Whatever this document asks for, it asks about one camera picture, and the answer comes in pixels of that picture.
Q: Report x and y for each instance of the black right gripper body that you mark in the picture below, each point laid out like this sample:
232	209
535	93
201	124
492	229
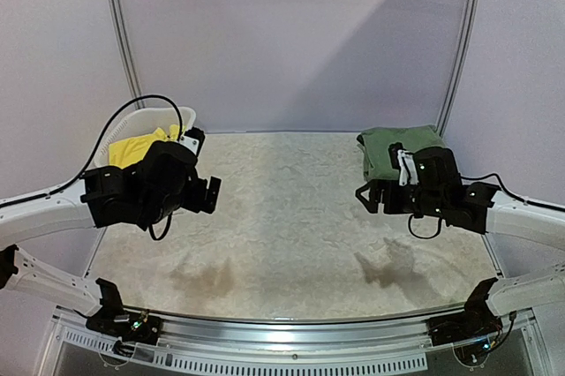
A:
384	195

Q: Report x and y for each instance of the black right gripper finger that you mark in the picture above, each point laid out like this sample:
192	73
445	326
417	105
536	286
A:
371	205
370	190

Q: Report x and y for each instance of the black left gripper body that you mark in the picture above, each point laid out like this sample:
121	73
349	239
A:
194	202

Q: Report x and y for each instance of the green sleeveless shirt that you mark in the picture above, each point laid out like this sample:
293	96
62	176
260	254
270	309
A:
374	144

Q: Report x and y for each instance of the yellow garment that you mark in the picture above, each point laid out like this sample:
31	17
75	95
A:
137	148

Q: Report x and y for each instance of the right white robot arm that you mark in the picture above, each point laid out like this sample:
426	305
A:
489	208

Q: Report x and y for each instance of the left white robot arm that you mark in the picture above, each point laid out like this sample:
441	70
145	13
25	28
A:
99	198

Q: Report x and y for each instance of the white plastic laundry basket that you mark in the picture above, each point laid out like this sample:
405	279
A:
140	122

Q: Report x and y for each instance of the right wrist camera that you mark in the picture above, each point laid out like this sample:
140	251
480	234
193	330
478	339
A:
402	160

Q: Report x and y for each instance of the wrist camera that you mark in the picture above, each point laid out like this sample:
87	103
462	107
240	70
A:
402	160
193	140

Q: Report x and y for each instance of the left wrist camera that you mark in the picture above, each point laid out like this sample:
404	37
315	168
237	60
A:
193	140

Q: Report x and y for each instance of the aluminium front rail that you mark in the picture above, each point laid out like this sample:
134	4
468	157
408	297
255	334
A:
401	345

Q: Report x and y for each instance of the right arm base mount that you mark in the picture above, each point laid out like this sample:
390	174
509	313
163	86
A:
475	332

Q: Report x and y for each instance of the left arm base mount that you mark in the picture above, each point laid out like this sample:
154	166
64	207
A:
128	328

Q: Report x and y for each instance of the left aluminium corner post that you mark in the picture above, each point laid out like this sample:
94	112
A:
125	51

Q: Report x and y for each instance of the aluminium corner post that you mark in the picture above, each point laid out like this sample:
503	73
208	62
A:
125	51
462	48

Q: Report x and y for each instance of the right aluminium corner post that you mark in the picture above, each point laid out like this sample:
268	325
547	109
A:
462	48

